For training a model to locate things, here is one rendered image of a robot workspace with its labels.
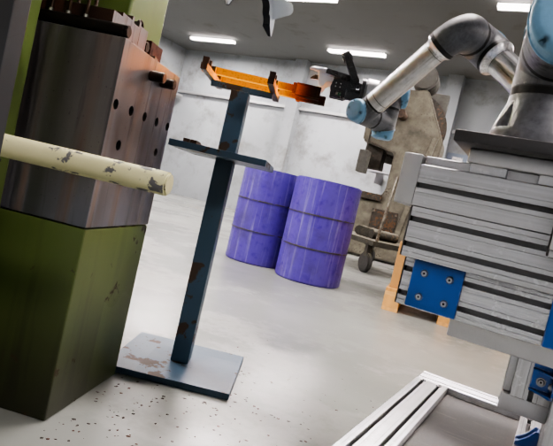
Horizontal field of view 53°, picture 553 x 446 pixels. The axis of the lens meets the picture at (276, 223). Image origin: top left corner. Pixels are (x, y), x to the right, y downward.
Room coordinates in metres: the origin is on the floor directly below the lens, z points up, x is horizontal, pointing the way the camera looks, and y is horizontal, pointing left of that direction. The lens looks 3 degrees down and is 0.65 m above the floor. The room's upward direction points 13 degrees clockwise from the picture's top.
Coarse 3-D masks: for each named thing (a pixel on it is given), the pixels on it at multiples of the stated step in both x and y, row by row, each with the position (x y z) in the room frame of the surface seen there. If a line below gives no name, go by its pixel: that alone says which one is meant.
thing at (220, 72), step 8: (216, 72) 1.83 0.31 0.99; (224, 72) 1.83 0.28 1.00; (232, 72) 1.83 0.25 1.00; (240, 72) 1.83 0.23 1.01; (240, 80) 1.85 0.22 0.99; (248, 80) 1.83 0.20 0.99; (256, 80) 1.83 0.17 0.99; (264, 80) 1.83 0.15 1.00; (280, 88) 1.84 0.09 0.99; (288, 88) 1.83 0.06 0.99; (296, 88) 1.84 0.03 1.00; (304, 88) 1.84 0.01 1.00; (312, 88) 1.83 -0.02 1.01; (320, 88) 1.83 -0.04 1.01; (304, 96) 1.83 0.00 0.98; (312, 96) 1.83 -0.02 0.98
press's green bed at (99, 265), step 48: (0, 240) 1.29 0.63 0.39; (48, 240) 1.27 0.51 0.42; (96, 240) 1.33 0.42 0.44; (0, 288) 1.28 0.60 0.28; (48, 288) 1.27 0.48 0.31; (96, 288) 1.38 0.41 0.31; (0, 336) 1.28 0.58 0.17; (48, 336) 1.26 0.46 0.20; (96, 336) 1.45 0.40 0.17; (0, 384) 1.28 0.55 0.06; (48, 384) 1.26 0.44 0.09; (96, 384) 1.51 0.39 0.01
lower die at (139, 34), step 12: (48, 0) 1.33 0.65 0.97; (60, 0) 1.32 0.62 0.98; (72, 12) 1.32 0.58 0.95; (84, 12) 1.31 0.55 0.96; (96, 12) 1.31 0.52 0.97; (108, 12) 1.30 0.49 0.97; (120, 12) 1.35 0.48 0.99; (132, 24) 1.40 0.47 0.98; (132, 36) 1.42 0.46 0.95; (144, 36) 1.48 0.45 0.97; (144, 48) 1.50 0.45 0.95
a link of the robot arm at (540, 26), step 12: (540, 0) 0.77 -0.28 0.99; (552, 0) 0.77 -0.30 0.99; (528, 12) 0.80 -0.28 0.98; (540, 12) 0.77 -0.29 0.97; (552, 12) 0.77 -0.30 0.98; (528, 24) 0.80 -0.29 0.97; (540, 24) 0.77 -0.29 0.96; (552, 24) 0.77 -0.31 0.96; (528, 36) 0.81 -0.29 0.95; (540, 36) 0.78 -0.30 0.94; (552, 36) 0.77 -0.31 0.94; (528, 48) 0.84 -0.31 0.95; (540, 48) 0.79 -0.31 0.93; (552, 48) 0.78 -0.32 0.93; (528, 60) 0.88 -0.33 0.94; (540, 60) 0.83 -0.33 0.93; (552, 60) 0.80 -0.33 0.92; (540, 72) 0.87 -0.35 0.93; (552, 72) 0.85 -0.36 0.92
